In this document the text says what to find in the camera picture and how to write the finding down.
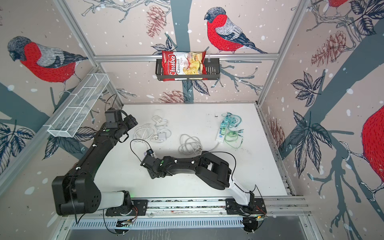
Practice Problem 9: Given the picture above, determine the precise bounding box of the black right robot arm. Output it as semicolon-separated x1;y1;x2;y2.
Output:
141;150;255;215

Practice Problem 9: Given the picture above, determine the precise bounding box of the white charger adapter with cable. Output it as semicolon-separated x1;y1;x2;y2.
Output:
153;129;172;143

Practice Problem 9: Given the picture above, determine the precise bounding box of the light green charger with cable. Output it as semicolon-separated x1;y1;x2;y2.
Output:
224;128;244;150

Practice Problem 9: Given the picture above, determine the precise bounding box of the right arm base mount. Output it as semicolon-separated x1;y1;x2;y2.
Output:
225;198;267;217

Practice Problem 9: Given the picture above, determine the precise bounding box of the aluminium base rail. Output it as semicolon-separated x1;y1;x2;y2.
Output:
85;196;312;219

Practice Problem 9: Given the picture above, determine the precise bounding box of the teal charger with cable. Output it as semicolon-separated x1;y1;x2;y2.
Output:
221;118;231;128

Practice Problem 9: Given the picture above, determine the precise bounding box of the black wire wall basket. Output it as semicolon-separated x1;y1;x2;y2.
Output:
155;59;221;81

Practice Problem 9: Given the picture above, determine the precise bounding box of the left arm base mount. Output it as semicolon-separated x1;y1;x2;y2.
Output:
105;199;149;217

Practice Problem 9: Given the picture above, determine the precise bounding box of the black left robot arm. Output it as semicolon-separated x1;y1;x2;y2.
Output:
52;108;138;216

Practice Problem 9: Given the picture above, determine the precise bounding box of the white mesh wall shelf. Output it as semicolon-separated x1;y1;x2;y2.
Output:
48;73;110;138

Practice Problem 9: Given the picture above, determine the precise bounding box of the white blue power strip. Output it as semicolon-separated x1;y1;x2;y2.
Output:
178;118;230;156

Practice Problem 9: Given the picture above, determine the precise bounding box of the red cassava chips bag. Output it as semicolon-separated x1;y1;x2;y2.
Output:
162;51;207;81

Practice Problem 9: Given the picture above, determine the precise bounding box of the white charger cable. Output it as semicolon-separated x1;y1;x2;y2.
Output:
132;122;157;142

